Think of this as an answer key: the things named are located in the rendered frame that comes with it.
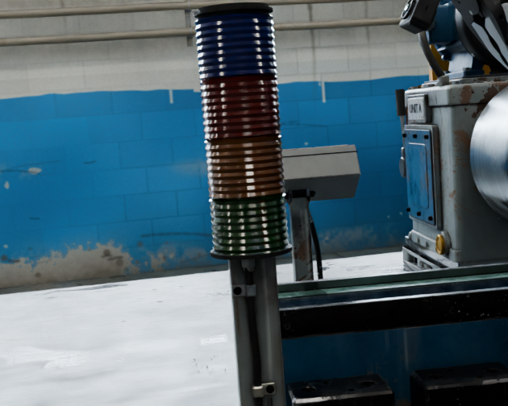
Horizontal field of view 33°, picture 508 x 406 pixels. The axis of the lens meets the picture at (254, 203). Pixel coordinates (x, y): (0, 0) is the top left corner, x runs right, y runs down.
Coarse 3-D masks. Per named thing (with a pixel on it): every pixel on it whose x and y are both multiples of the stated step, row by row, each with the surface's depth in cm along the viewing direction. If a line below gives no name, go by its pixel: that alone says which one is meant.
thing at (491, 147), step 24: (504, 96) 132; (480, 120) 135; (504, 120) 125; (480, 144) 132; (504, 144) 123; (480, 168) 133; (504, 168) 123; (480, 192) 137; (504, 192) 126; (504, 216) 136
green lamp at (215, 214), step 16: (224, 208) 64; (240, 208) 63; (256, 208) 63; (272, 208) 64; (224, 224) 64; (240, 224) 63; (256, 224) 63; (272, 224) 64; (224, 240) 64; (240, 240) 64; (256, 240) 64; (272, 240) 64; (288, 240) 66
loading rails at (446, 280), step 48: (288, 288) 104; (336, 288) 104; (384, 288) 102; (432, 288) 102; (480, 288) 103; (288, 336) 91; (336, 336) 91; (384, 336) 92; (432, 336) 92; (480, 336) 93
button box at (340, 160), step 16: (288, 160) 118; (304, 160) 118; (320, 160) 118; (336, 160) 119; (352, 160) 119; (288, 176) 117; (304, 176) 117; (320, 176) 117; (336, 176) 118; (352, 176) 118; (320, 192) 121; (336, 192) 122; (352, 192) 122
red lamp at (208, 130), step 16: (208, 80) 63; (224, 80) 62; (240, 80) 62; (256, 80) 63; (272, 80) 64; (208, 96) 63; (224, 96) 63; (240, 96) 62; (256, 96) 63; (272, 96) 64; (208, 112) 64; (224, 112) 63; (240, 112) 62; (256, 112) 63; (272, 112) 64; (208, 128) 64; (224, 128) 63; (240, 128) 63; (256, 128) 63; (272, 128) 64
